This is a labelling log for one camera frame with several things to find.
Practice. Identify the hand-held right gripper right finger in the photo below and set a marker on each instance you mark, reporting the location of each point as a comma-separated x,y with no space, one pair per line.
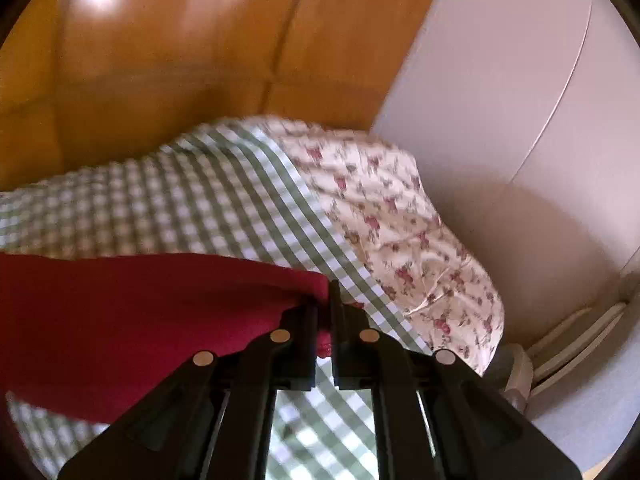
347,345

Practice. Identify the white cabinet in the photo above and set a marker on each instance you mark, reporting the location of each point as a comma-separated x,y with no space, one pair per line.
500,85

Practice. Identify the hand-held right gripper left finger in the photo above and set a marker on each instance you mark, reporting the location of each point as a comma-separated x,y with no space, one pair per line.
304,342

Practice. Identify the green white gingham bed sheet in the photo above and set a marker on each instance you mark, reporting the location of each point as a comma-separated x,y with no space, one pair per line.
200,200

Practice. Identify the floral print quilt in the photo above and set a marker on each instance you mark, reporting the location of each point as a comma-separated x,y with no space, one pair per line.
400,230

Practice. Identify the white slatted frame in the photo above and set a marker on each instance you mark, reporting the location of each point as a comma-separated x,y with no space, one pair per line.
580,330

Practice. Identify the dark red garment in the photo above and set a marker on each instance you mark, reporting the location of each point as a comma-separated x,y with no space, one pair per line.
125,320

